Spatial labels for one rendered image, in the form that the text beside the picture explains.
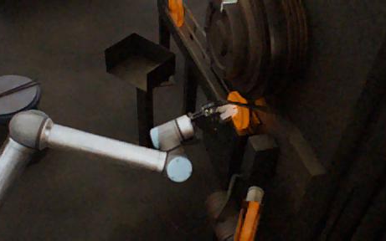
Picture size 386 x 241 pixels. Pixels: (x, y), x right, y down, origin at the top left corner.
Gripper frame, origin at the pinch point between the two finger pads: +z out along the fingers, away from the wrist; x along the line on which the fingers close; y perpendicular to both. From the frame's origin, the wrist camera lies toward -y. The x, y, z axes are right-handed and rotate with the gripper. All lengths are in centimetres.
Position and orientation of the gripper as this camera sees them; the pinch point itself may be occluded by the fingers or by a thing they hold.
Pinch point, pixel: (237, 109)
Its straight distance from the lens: 180.8
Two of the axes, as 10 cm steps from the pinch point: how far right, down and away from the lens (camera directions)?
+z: 9.2, -3.9, 1.0
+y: -1.7, -6.1, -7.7
